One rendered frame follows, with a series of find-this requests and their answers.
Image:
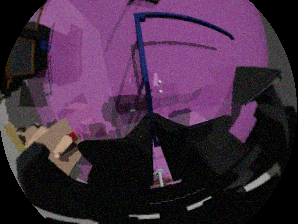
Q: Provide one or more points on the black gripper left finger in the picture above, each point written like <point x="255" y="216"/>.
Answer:
<point x="136" y="148"/>

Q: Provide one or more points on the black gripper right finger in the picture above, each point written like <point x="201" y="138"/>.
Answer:
<point x="176" y="140"/>

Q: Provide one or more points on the white flat panel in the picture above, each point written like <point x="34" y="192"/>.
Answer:
<point x="20" y="109"/>

